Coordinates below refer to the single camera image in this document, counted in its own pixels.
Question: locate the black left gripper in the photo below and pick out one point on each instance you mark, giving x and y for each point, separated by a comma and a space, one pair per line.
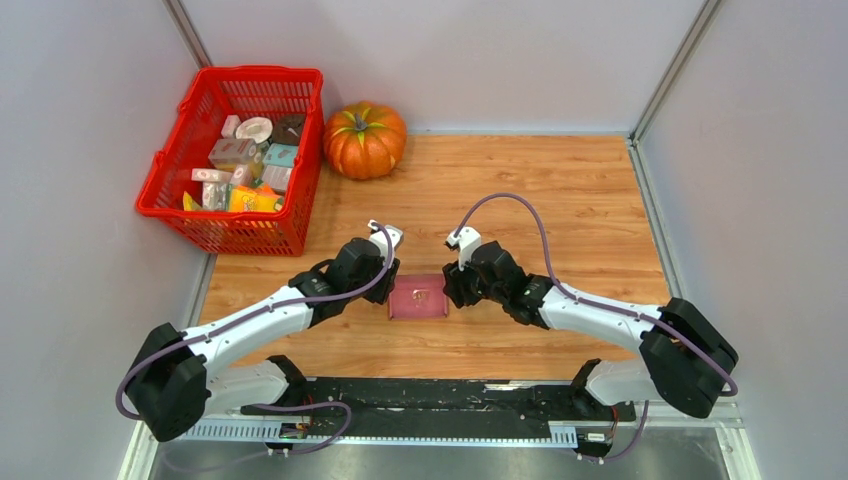
380, 295

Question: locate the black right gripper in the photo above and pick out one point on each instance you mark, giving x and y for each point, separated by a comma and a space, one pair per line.
455, 285

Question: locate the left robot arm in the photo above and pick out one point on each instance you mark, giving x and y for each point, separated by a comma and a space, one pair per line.
179, 377

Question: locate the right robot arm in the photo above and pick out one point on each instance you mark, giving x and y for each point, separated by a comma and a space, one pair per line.
682, 359

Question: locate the pale pink box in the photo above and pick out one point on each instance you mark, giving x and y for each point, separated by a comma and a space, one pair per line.
276, 178

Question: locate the teal small box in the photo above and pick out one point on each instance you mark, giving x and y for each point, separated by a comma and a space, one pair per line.
281, 155

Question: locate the grey pink carton box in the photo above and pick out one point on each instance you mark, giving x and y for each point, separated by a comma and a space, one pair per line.
228, 153

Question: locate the pink white small box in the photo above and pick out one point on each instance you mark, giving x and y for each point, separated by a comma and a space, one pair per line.
210, 175

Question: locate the orange pumpkin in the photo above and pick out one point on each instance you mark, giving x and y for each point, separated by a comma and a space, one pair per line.
364, 140

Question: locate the yellow orange snack pack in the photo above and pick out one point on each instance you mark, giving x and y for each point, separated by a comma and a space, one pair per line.
261, 199

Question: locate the brown round item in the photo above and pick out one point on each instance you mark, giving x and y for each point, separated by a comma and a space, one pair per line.
288, 130

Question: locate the red plastic shopping basket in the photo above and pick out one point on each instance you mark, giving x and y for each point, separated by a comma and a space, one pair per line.
245, 91

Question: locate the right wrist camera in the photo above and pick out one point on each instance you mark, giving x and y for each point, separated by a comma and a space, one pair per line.
465, 241

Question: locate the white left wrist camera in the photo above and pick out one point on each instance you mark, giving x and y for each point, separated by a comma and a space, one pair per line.
387, 238

